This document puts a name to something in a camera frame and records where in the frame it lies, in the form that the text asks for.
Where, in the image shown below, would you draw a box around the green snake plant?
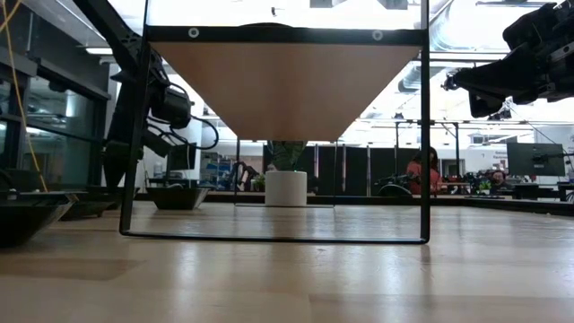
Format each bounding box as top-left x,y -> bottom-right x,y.
267,140 -> 309,172

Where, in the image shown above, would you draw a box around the wooden shelf with black frame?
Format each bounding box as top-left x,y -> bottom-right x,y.
118,0 -> 431,246

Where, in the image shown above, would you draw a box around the black partition panels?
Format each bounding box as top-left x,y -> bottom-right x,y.
262,144 -> 407,197

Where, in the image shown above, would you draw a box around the black square-rimmed bowl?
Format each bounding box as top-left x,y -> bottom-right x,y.
146,186 -> 211,211

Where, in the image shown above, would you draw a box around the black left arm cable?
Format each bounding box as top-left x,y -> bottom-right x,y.
145,114 -> 221,152

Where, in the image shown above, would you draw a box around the yellow cable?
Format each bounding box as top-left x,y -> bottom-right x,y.
0,0 -> 49,194

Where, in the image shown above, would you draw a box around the white round plant pot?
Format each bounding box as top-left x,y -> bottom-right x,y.
265,170 -> 309,207

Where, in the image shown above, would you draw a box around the black computer monitor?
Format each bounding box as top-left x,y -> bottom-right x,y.
506,142 -> 567,178
168,142 -> 198,172

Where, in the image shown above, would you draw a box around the black background rig frame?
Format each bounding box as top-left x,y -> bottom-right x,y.
394,119 -> 461,180

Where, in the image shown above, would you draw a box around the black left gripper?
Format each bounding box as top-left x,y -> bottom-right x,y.
103,57 -> 176,194

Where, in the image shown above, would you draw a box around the black aluminium table frame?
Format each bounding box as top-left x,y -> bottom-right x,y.
84,191 -> 574,217

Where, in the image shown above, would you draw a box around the black desk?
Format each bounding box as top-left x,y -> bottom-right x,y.
510,181 -> 574,202

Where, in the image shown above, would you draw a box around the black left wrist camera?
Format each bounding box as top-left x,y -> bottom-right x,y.
150,84 -> 194,131

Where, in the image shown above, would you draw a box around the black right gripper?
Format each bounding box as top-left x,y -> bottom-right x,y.
449,26 -> 574,120

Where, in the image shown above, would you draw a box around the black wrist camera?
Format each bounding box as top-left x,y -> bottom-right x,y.
501,3 -> 561,47
150,84 -> 194,131

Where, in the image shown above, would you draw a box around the black office chair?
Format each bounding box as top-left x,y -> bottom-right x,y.
378,183 -> 413,197

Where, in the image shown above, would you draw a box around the black square plate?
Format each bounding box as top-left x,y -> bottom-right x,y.
87,185 -> 141,203
60,200 -> 118,222

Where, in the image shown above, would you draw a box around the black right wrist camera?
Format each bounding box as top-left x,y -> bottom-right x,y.
501,3 -> 561,47

